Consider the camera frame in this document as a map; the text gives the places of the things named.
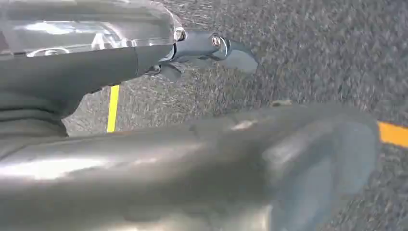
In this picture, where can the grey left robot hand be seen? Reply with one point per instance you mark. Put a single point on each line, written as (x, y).
(79, 38)

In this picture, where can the ribbed grey left arm sleeve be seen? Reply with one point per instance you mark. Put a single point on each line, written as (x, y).
(25, 122)

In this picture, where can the orange floor tape strip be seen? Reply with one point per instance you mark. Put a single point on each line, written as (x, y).
(393, 134)

